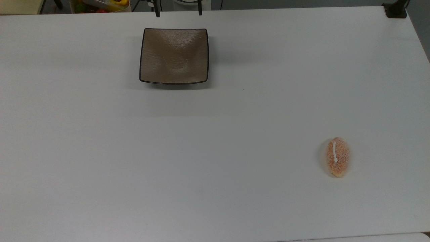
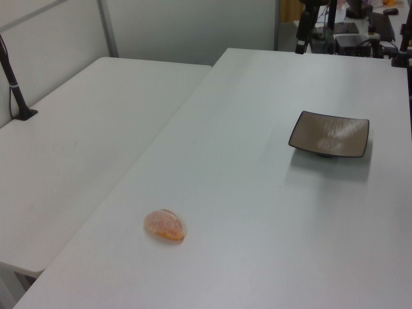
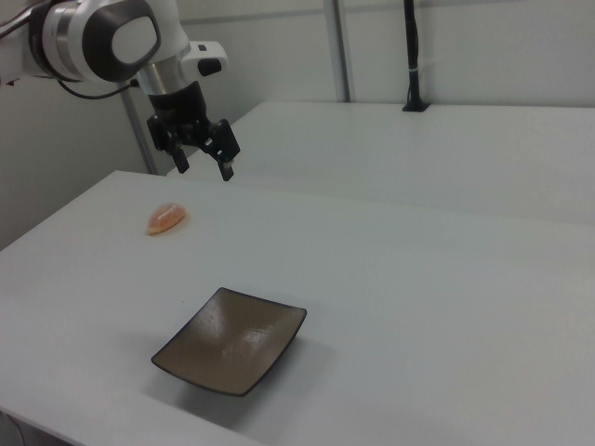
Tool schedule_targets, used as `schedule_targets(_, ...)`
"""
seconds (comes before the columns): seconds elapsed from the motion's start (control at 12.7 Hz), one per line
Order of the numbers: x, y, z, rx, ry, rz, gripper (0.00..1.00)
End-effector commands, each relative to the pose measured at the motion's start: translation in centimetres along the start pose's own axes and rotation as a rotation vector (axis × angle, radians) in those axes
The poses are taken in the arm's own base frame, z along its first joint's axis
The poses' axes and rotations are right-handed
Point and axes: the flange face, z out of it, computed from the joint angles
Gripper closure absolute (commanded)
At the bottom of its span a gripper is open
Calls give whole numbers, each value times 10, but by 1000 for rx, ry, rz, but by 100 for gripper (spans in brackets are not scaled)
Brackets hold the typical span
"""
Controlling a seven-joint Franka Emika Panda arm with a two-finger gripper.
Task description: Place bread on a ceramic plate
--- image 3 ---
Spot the black pole stand white band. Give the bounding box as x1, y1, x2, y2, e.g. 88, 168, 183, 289
402, 0, 431, 113

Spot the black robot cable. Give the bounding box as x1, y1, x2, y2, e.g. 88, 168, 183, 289
54, 76, 139, 100

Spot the orange bread roll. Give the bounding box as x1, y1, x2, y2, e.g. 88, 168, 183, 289
146, 203, 191, 237

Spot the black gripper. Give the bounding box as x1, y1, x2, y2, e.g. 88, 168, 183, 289
147, 81, 242, 182

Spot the wide grey partition post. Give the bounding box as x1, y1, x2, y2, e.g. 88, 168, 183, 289
324, 0, 352, 103

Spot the square brown ceramic plate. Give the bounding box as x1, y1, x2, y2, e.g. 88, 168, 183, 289
151, 286, 308, 398

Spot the narrow grey partition post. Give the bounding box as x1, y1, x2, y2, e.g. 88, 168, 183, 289
121, 85, 157, 176

